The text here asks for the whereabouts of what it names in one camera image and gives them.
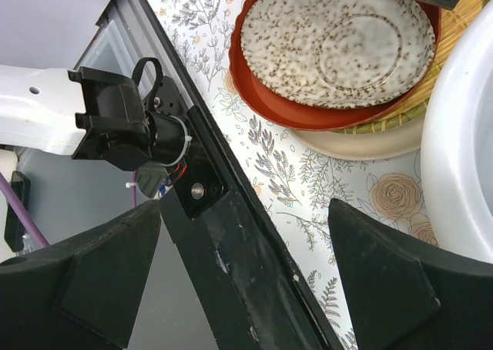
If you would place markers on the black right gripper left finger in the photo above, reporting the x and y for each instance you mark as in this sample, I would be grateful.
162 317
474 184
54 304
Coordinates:
83 292

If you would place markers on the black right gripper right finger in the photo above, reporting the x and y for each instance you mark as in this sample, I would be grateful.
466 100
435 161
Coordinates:
403 293

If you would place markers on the white plastic bin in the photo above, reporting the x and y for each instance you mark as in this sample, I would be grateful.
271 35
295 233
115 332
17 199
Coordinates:
456 146

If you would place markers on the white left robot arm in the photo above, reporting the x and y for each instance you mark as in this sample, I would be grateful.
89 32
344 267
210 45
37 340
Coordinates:
90 114

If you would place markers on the gold rimmed plate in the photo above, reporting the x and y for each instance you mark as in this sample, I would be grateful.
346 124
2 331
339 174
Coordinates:
453 25

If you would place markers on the speckled round plate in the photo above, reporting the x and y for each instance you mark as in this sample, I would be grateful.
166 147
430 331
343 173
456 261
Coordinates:
338 54

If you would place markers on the floral table mat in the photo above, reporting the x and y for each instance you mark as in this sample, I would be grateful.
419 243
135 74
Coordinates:
294 183

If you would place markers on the cream large plate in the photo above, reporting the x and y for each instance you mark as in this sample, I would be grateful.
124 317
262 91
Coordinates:
374 146

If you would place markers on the red round plate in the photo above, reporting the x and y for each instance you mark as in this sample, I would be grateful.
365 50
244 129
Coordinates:
330 64

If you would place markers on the aluminium frame rail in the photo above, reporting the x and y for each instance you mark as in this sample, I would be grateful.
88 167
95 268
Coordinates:
125 35

